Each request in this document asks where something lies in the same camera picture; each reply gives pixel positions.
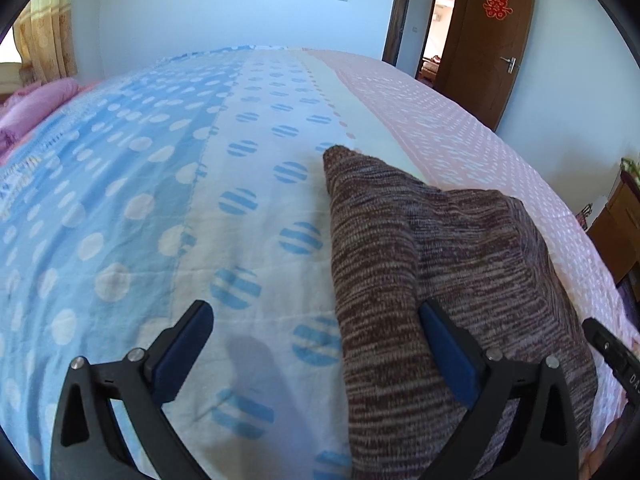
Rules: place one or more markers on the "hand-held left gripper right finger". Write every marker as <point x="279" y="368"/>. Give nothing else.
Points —
<point x="447" y="345"/>

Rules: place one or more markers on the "red paper door decoration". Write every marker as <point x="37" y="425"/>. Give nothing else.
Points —
<point x="496" y="5"/>

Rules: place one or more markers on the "brown knit garment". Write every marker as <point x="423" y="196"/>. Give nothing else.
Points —
<point x="400" y="235"/>

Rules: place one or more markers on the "dark wooden door frame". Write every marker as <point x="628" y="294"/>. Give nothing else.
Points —
<point x="397" y="20"/>

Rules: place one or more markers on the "brown wooden door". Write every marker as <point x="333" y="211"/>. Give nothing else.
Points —
<point x="480" y="60"/>

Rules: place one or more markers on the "dotted blue and pink bedsheet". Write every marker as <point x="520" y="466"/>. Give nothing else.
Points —
<point x="150" y="160"/>

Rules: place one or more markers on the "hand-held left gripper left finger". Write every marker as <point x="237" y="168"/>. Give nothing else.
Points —
<point x="192" y="340"/>

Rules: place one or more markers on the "pink pillow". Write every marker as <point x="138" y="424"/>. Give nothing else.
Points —
<point x="35" y="105"/>

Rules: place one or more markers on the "beige curtain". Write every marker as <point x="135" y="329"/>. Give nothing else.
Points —
<point x="45" y="45"/>

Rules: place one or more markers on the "wooden cabinet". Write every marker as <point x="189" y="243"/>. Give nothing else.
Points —
<point x="620" y="220"/>

